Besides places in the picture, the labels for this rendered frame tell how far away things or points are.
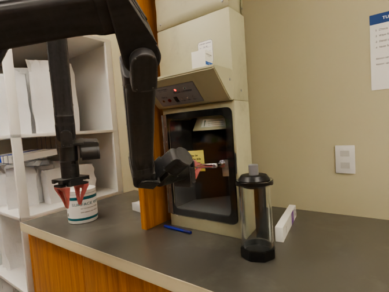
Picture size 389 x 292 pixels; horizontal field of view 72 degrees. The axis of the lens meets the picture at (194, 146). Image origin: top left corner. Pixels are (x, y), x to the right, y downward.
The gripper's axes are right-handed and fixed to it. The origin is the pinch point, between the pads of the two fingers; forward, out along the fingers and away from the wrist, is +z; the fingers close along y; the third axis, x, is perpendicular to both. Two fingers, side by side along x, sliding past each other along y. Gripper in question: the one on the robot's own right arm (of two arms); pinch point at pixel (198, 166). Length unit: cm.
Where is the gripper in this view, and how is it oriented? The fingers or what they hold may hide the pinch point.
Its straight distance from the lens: 91.5
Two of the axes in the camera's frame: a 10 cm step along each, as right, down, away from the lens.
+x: -8.1, 0.2, 5.8
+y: -0.7, -10.0, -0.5
